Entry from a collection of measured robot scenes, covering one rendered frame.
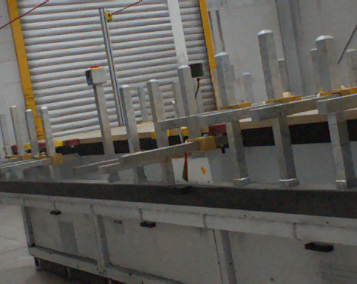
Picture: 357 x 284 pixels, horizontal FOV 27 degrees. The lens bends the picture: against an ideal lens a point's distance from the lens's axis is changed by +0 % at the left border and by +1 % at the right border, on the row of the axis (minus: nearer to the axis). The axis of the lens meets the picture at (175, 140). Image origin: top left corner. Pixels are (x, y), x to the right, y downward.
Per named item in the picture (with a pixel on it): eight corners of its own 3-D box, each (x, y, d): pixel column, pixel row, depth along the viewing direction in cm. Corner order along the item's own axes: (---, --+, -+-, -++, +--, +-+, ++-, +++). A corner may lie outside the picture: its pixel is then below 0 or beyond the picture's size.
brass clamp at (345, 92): (349, 107, 193) (347, 88, 192) (315, 111, 204) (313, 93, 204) (366, 103, 196) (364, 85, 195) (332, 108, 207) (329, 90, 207)
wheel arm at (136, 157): (124, 168, 246) (122, 155, 246) (120, 168, 249) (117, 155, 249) (229, 145, 268) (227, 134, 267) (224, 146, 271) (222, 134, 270)
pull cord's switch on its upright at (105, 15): (128, 151, 558) (103, 7, 553) (120, 151, 571) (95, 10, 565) (138, 149, 562) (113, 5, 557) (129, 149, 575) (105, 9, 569)
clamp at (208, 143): (205, 151, 258) (202, 137, 258) (185, 152, 270) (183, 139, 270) (218, 149, 261) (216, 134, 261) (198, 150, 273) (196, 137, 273)
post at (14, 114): (25, 185, 439) (10, 106, 437) (23, 185, 442) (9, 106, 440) (30, 183, 441) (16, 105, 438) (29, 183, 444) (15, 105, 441)
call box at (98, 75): (93, 86, 327) (90, 68, 326) (87, 87, 333) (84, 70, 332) (107, 83, 330) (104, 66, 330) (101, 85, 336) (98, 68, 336)
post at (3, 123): (12, 188, 461) (-1, 112, 458) (11, 188, 464) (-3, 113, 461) (18, 186, 463) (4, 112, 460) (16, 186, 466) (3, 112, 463)
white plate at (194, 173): (211, 185, 258) (207, 157, 258) (174, 184, 281) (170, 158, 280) (213, 185, 258) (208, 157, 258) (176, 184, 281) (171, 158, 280)
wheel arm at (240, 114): (205, 126, 204) (203, 114, 203) (198, 127, 207) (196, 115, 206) (338, 100, 228) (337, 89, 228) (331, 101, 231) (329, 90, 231)
